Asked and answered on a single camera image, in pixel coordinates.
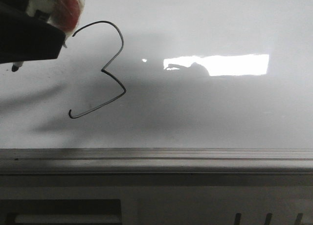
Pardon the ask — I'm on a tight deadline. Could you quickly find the red magnet taped to marker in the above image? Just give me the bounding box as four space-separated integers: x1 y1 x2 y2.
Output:
48 0 85 48

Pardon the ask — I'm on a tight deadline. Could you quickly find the white whiteboard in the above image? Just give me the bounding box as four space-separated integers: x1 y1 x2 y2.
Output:
0 0 313 149

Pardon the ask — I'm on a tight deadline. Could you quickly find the aluminium whiteboard frame rail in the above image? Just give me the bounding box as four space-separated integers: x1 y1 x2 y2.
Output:
0 148 313 176

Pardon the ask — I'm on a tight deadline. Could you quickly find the white black whiteboard marker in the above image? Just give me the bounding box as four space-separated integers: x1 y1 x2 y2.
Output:
7 0 65 72

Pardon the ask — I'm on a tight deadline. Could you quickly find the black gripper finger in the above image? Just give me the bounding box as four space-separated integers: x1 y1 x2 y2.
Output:
0 0 66 64

